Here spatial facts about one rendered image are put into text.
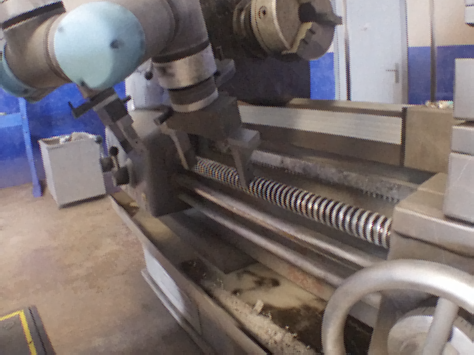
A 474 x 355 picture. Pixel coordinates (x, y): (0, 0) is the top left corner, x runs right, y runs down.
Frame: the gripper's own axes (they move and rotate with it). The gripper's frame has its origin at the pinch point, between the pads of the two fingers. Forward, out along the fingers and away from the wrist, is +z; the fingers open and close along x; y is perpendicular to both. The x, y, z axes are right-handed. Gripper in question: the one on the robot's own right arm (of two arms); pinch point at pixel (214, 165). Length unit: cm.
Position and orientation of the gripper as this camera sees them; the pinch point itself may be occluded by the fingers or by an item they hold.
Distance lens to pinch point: 57.2
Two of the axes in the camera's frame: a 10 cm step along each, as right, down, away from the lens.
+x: 8.0, 2.2, -5.5
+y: -5.6, 5.9, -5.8
